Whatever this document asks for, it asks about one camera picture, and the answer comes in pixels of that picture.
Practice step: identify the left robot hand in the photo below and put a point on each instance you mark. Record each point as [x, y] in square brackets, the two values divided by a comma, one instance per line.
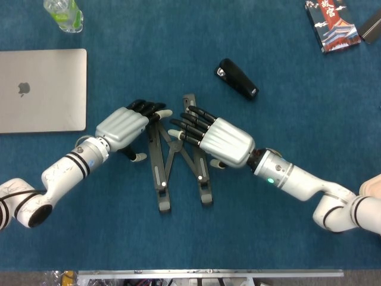
[122, 128]

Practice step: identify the beige food container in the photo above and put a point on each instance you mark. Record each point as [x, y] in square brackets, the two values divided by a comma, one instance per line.
[373, 186]

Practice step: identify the dark flat folder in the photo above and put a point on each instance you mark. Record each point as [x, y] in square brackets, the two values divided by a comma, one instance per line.
[372, 28]

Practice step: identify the blue table cloth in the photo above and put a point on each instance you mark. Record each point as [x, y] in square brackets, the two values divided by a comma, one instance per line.
[238, 238]

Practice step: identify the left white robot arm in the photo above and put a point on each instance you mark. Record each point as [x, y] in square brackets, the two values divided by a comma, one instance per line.
[65, 171]

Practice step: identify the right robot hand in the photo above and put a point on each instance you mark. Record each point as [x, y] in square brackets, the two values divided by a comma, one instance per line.
[229, 140]

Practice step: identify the dark printed palace box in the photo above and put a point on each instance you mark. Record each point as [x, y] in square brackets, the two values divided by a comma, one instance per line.
[333, 26]

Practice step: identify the black folding laptop stand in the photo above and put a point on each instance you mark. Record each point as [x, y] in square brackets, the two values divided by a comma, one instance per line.
[157, 169]

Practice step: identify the crumpled clear plastic bag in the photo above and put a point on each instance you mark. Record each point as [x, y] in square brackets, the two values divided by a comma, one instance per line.
[56, 278]

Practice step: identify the black stapler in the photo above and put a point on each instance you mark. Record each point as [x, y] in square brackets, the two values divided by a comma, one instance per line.
[238, 79]

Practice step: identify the silver laptop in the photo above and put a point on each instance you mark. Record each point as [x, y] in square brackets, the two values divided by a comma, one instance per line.
[50, 98]

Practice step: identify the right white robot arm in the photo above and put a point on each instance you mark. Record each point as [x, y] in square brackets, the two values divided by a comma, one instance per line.
[297, 181]

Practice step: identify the clear bottle with green label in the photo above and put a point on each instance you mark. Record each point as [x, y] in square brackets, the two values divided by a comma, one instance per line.
[64, 15]

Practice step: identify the aluminium frame rail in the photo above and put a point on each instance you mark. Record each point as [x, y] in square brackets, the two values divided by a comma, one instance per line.
[208, 273]

